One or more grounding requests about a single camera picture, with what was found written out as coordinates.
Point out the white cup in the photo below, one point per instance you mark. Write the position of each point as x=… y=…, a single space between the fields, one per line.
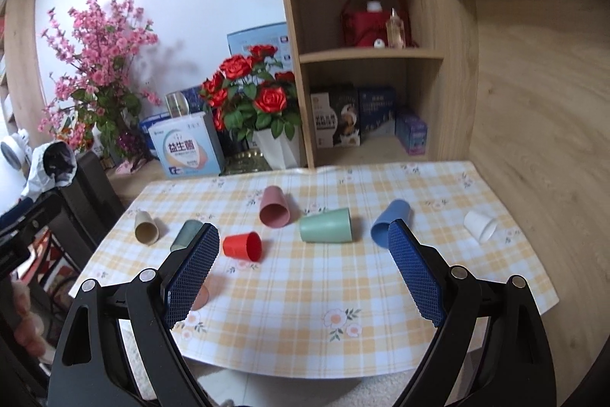
x=481 y=226

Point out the black and white box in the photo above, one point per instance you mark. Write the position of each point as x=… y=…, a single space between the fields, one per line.
x=334 y=116

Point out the clear glass bottle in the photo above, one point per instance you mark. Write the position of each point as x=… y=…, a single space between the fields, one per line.
x=395 y=30

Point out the white box with blue label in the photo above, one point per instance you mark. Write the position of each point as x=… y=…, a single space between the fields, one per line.
x=186 y=147

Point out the small purple box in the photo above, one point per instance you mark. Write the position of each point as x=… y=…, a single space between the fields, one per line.
x=412 y=131

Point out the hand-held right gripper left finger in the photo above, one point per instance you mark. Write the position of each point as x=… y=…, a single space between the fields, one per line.
x=190 y=273

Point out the red rose bouquet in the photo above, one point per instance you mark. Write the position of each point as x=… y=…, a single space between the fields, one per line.
x=252 y=97

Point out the red basket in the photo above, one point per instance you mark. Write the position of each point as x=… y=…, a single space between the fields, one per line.
x=367 y=23

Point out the red cup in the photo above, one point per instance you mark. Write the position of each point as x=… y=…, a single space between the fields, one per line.
x=243 y=246

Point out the orange cup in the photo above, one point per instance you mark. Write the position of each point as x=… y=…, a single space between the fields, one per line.
x=203 y=296

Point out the green cup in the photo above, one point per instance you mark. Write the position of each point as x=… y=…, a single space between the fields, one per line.
x=328 y=226

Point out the pink blossom plant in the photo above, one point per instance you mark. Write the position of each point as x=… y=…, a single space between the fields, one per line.
x=100 y=54

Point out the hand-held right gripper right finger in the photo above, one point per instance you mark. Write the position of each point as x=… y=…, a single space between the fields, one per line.
x=415 y=276

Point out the grey-green cup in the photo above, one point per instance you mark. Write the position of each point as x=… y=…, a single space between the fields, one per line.
x=185 y=235

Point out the white small fan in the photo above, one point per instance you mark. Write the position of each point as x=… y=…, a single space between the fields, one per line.
x=12 y=152

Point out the beige cup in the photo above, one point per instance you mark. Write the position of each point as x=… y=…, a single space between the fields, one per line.
x=145 y=228

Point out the pink cup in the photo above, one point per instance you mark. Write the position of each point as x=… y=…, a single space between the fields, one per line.
x=275 y=207

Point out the wooden shelf unit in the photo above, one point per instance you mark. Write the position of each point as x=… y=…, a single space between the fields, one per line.
x=371 y=40

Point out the blue cup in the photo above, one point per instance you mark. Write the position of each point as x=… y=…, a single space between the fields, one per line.
x=385 y=226

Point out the yellow plaid table mat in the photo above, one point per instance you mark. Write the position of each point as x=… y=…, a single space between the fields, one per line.
x=309 y=292

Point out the blue and white flat box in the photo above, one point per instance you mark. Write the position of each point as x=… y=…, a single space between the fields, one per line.
x=257 y=44

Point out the white cloth with black lining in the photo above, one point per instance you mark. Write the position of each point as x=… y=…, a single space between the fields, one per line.
x=50 y=171

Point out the dark blue box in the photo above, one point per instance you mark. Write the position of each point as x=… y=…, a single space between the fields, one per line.
x=377 y=111

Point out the black chair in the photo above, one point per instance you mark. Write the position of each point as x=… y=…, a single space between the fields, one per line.
x=93 y=192

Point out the white faceted vase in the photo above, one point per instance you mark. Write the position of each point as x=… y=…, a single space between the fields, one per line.
x=281 y=149

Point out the clear drinking glass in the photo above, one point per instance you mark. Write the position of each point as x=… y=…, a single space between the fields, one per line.
x=178 y=104

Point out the person's left hand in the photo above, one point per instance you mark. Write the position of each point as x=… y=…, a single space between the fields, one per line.
x=28 y=321

